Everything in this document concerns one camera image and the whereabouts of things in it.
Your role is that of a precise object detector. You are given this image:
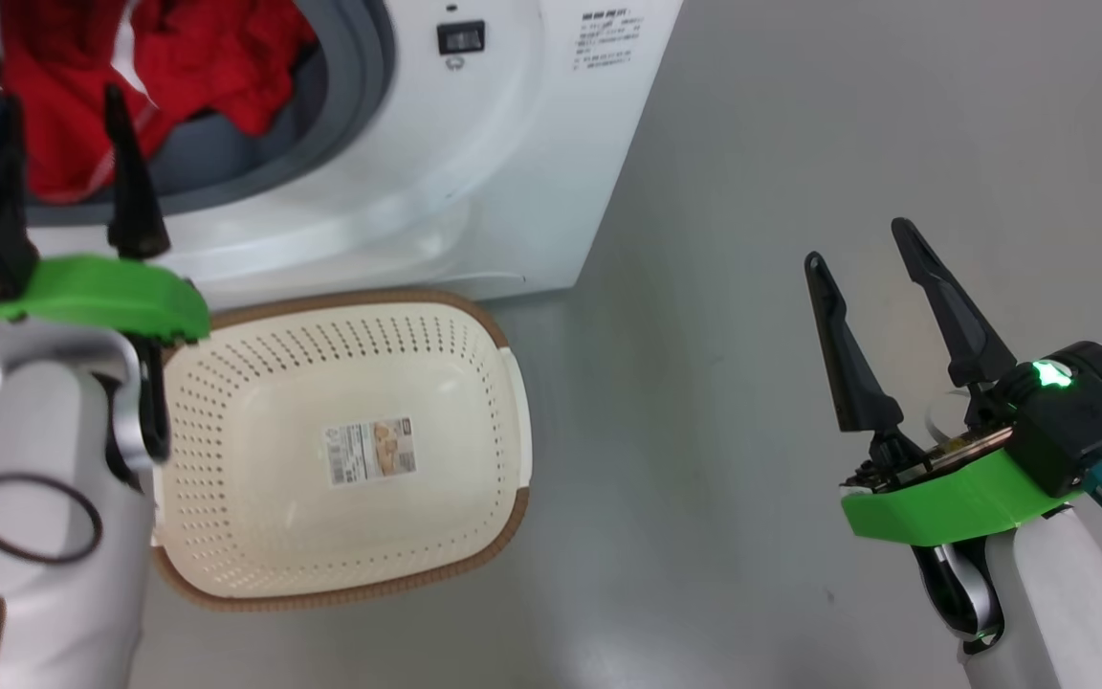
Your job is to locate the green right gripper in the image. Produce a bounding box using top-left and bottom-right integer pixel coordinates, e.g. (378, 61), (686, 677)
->
(804, 218), (1088, 548)

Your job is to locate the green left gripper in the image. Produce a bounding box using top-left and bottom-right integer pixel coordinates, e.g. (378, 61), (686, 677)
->
(0, 84), (212, 345)

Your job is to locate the red and white garment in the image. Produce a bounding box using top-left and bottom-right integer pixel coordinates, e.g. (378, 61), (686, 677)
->
(0, 0), (320, 204)

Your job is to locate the grey rubber door gasket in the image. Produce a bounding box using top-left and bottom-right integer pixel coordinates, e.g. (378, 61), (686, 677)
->
(25, 0), (397, 231)

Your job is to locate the cream perforated laundry basket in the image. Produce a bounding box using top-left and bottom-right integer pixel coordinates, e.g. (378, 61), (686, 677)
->
(151, 290), (534, 611)

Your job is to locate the white front-load washing machine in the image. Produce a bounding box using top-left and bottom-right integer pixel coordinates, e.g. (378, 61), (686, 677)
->
(0, 0), (684, 312)

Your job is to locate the product label sticker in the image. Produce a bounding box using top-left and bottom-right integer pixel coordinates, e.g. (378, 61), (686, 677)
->
(323, 416), (417, 487)

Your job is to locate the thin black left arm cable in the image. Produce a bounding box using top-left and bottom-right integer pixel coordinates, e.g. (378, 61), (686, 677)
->
(0, 475), (103, 566)

